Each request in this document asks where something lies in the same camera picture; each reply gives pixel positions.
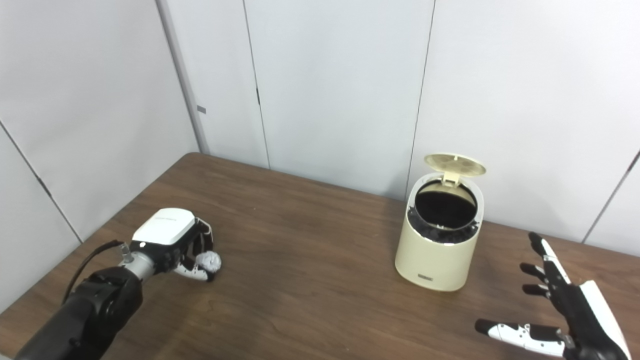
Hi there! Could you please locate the black bin liner bag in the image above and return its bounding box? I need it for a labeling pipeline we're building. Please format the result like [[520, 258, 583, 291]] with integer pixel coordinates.
[[407, 180, 481, 245]]

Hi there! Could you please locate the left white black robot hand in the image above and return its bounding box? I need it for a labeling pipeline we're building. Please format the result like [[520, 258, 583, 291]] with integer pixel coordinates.
[[130, 208, 223, 282]]

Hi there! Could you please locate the white paper ball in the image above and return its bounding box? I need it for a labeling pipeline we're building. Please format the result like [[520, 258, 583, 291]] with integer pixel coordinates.
[[195, 252, 223, 275]]

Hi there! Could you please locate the cream-colored bin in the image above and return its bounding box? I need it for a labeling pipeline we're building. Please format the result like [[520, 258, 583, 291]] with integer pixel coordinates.
[[394, 170, 485, 292]]

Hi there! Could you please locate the cream round bin lid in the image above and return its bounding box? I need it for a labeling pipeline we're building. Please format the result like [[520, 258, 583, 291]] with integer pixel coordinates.
[[424, 153, 487, 187]]

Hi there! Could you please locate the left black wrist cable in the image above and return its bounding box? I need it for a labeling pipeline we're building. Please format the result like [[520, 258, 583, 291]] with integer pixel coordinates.
[[62, 240, 133, 306]]

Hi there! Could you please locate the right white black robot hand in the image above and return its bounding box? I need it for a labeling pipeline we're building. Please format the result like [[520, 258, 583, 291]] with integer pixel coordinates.
[[474, 231, 632, 360]]

